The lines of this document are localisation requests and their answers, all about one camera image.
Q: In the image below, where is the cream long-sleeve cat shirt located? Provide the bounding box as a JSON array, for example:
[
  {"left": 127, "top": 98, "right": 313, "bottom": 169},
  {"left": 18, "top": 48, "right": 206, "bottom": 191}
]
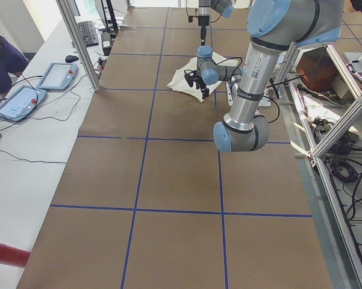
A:
[{"left": 167, "top": 52, "right": 239, "bottom": 102}]

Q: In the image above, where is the black power adapter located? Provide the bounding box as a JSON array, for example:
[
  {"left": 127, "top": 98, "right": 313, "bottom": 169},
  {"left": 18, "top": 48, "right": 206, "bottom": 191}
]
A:
[{"left": 101, "top": 32, "right": 112, "bottom": 56}]

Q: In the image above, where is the blue teach pendant far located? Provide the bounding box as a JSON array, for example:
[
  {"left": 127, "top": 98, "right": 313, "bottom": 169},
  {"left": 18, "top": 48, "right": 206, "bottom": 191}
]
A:
[{"left": 37, "top": 63, "right": 78, "bottom": 91}]

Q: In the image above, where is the person in dark clothes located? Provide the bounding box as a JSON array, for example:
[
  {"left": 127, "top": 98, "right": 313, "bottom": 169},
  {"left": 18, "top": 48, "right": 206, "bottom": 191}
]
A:
[{"left": 0, "top": 35, "right": 29, "bottom": 98}]

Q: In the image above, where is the black computer mouse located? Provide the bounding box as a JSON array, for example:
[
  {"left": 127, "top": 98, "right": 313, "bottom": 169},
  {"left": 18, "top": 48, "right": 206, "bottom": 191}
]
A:
[{"left": 65, "top": 55, "right": 79, "bottom": 63}]

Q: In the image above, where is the blue teach pendant near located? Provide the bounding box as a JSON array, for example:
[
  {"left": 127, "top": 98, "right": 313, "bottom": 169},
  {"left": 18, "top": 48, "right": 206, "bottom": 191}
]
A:
[{"left": 0, "top": 85, "right": 47, "bottom": 122}]

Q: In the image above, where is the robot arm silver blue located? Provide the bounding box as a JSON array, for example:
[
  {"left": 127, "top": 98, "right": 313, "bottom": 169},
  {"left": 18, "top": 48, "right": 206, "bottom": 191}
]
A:
[
  {"left": 186, "top": 0, "right": 234, "bottom": 46},
  {"left": 184, "top": 0, "right": 344, "bottom": 152}
]

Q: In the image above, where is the aluminium frame post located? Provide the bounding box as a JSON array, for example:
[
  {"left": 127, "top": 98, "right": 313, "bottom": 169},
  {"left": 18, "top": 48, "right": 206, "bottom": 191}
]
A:
[{"left": 56, "top": 0, "right": 101, "bottom": 92}]

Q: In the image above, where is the black keyboard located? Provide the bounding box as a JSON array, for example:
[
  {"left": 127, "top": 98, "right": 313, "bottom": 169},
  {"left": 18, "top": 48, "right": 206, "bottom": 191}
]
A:
[{"left": 77, "top": 20, "right": 99, "bottom": 47}]

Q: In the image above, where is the blue teach pendant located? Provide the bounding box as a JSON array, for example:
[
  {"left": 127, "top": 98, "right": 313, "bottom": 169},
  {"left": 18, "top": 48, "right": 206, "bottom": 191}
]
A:
[
  {"left": 0, "top": 85, "right": 47, "bottom": 122},
  {"left": 37, "top": 63, "right": 78, "bottom": 91}
]

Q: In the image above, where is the aluminium frame rack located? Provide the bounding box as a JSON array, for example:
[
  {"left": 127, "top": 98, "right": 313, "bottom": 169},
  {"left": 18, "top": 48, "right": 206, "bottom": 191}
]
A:
[{"left": 282, "top": 45, "right": 362, "bottom": 288}]

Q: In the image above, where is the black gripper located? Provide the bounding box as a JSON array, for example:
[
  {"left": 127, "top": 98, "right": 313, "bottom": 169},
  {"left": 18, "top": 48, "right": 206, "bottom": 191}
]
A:
[
  {"left": 184, "top": 69, "right": 210, "bottom": 100},
  {"left": 187, "top": 14, "right": 210, "bottom": 45}
]

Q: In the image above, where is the red cylinder tube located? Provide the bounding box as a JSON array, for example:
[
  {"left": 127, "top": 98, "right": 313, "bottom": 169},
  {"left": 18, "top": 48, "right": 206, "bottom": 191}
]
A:
[{"left": 0, "top": 243, "right": 30, "bottom": 268}]

